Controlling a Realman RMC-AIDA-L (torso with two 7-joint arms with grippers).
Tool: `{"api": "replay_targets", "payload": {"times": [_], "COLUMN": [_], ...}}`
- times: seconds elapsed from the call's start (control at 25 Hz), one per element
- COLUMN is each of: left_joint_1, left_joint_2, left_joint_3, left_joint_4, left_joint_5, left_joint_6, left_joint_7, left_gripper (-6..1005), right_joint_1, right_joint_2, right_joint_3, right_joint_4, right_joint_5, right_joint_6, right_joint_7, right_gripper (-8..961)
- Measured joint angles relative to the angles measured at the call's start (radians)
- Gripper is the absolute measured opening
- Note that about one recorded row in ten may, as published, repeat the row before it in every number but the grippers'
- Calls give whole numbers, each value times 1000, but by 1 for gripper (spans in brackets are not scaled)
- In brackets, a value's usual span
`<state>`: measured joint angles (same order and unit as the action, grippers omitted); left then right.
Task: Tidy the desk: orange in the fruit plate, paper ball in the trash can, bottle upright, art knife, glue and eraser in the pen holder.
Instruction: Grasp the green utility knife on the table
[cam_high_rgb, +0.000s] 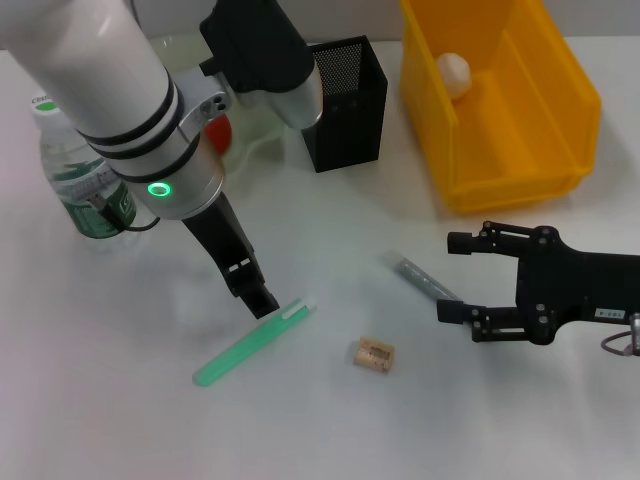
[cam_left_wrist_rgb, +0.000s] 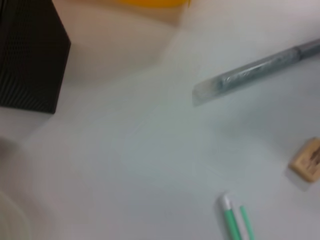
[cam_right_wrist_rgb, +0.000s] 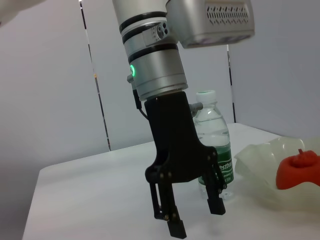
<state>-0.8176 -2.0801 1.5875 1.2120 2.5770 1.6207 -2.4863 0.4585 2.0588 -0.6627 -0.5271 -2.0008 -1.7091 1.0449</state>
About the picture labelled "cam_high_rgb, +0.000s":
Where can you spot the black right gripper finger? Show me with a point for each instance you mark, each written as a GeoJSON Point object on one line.
{"type": "Point", "coordinates": [450, 311]}
{"type": "Point", "coordinates": [462, 242]}

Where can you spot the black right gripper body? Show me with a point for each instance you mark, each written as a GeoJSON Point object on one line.
{"type": "Point", "coordinates": [560, 285]}

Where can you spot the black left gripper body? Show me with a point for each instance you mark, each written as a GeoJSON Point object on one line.
{"type": "Point", "coordinates": [225, 245]}

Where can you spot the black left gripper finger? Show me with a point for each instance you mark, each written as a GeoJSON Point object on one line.
{"type": "Point", "coordinates": [260, 302]}

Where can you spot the green pen white clip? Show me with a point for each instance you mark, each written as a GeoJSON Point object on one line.
{"type": "Point", "coordinates": [235, 350]}

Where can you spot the orange knitted fruit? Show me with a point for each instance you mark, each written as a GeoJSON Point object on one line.
{"type": "Point", "coordinates": [220, 135]}

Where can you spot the white paper ball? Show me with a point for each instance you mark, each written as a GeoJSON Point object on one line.
{"type": "Point", "coordinates": [454, 75]}

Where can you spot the clear water bottle green label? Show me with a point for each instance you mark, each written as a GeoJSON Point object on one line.
{"type": "Point", "coordinates": [65, 165]}

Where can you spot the white and silver left robot arm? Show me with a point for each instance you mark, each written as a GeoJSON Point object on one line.
{"type": "Point", "coordinates": [100, 75]}

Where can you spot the grey glitter pen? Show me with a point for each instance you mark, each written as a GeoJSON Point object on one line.
{"type": "Point", "coordinates": [420, 277]}

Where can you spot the pale green glass fruit plate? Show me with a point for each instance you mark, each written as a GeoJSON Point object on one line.
{"type": "Point", "coordinates": [255, 135]}

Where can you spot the black mesh pen holder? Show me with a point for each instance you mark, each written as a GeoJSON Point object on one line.
{"type": "Point", "coordinates": [350, 145]}

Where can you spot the small tan cork block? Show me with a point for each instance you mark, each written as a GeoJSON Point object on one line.
{"type": "Point", "coordinates": [372, 354]}

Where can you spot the yellow plastic bin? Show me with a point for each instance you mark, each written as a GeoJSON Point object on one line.
{"type": "Point", "coordinates": [525, 125]}

